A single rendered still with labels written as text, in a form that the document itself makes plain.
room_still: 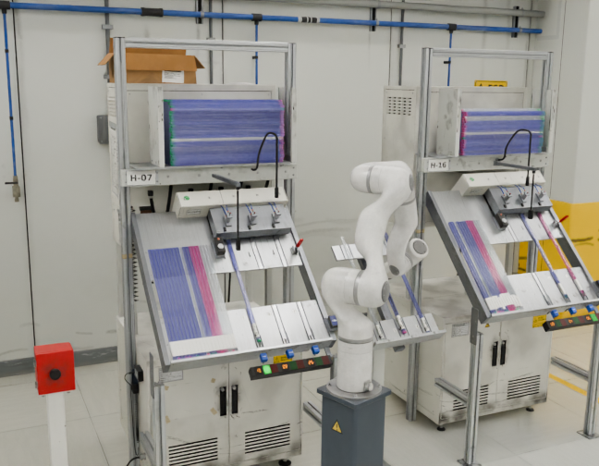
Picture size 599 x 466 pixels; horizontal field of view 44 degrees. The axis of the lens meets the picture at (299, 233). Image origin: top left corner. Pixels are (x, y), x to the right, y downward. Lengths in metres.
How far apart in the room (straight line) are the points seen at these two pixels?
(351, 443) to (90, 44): 2.86
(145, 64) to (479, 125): 1.62
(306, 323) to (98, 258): 1.96
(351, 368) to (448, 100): 1.66
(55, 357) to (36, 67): 2.11
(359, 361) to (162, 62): 1.64
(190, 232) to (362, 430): 1.13
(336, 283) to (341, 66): 2.78
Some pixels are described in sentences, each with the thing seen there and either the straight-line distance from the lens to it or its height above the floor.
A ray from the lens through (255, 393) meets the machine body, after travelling 3.29.
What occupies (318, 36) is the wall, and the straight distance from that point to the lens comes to 4.96.
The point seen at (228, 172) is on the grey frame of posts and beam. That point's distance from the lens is 3.17.
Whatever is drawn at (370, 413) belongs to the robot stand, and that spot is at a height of 0.64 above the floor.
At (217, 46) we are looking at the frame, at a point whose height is 1.87.
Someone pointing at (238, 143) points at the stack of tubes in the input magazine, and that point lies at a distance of 3.14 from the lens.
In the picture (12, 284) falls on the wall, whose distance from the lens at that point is 4.62.
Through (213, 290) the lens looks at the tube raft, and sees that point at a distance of 2.96.
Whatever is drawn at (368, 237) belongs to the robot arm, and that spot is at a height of 1.23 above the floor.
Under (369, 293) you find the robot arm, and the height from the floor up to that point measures 1.07.
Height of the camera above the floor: 1.74
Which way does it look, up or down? 12 degrees down
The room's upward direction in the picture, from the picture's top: 1 degrees clockwise
